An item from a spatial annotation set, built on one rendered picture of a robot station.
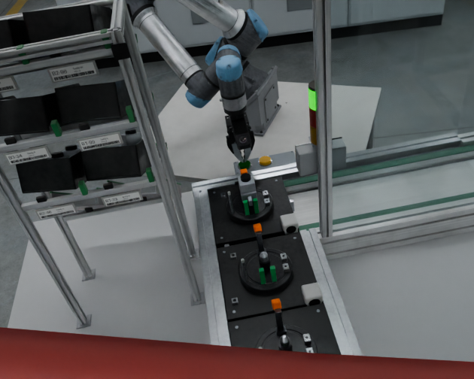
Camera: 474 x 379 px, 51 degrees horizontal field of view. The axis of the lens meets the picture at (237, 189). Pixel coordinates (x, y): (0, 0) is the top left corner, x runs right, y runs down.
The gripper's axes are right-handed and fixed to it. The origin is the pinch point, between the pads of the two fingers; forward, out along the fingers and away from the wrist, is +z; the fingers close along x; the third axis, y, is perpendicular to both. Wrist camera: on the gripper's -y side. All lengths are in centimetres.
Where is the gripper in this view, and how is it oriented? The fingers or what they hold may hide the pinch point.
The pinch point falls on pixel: (244, 160)
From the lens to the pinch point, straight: 165.7
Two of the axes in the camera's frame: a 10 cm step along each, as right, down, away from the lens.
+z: 1.3, 7.4, 6.6
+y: -1.4, -6.4, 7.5
